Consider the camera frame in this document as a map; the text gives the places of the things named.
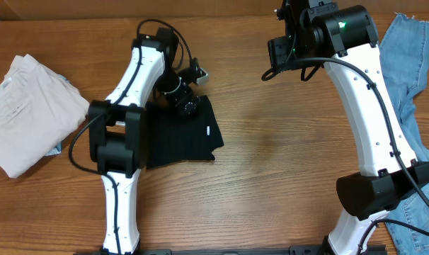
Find black t-shirt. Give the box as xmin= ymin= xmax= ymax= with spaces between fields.
xmin=147 ymin=96 xmax=224 ymax=169

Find light blue denim jeans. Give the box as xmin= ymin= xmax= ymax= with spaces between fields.
xmin=379 ymin=13 xmax=429 ymax=255

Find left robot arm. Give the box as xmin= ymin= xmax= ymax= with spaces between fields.
xmin=88 ymin=28 xmax=200 ymax=254

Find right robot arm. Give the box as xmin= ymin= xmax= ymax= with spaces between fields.
xmin=262 ymin=0 xmax=429 ymax=254

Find light blue patterned folded cloth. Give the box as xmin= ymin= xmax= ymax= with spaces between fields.
xmin=46 ymin=142 xmax=62 ymax=156

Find folded beige trousers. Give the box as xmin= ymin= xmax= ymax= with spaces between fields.
xmin=0 ymin=55 xmax=89 ymax=179

